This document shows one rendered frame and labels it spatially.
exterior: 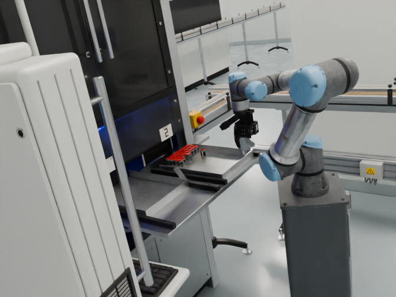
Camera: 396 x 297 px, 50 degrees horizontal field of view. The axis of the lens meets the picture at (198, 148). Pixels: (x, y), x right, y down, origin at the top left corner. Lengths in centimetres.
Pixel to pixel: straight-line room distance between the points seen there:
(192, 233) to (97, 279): 127
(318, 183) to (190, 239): 83
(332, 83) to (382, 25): 171
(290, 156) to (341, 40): 164
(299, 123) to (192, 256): 114
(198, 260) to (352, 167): 106
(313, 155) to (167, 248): 87
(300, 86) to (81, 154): 69
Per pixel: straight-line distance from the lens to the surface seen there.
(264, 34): 1074
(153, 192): 176
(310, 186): 173
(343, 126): 326
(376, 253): 280
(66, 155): 93
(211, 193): 167
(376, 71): 308
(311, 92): 130
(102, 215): 103
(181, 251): 223
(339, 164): 270
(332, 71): 134
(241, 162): 185
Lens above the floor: 164
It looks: 21 degrees down
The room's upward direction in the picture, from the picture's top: 10 degrees counter-clockwise
